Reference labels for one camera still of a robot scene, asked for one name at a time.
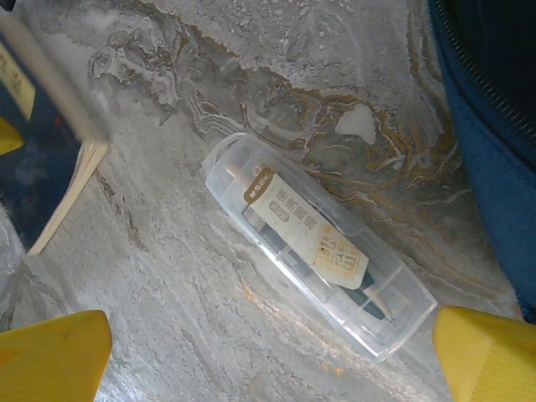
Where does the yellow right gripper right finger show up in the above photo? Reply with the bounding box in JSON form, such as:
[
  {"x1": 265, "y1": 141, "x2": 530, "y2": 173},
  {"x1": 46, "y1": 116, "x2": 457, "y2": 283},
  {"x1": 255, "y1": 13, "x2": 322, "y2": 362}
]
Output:
[{"x1": 433, "y1": 305, "x2": 536, "y2": 402}]

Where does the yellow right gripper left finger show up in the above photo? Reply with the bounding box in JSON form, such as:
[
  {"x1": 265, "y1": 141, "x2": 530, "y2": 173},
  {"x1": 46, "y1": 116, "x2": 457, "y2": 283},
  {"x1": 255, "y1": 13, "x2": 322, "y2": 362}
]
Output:
[{"x1": 0, "y1": 309, "x2": 113, "y2": 402}]

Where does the navy book with beige label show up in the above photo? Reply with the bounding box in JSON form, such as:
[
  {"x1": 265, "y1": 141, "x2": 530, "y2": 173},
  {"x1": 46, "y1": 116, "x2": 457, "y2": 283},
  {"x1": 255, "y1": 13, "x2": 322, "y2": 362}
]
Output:
[{"x1": 0, "y1": 0, "x2": 111, "y2": 256}]

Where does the navy blue backpack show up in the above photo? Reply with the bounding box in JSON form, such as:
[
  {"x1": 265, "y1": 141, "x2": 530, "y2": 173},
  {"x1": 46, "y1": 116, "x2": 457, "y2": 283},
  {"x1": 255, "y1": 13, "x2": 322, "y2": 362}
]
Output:
[{"x1": 426, "y1": 0, "x2": 536, "y2": 326}]

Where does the clear plastic compass case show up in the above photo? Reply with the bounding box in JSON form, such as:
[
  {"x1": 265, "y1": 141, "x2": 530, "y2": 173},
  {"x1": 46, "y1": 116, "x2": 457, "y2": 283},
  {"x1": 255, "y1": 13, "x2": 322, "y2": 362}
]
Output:
[{"x1": 202, "y1": 131, "x2": 438, "y2": 360}]

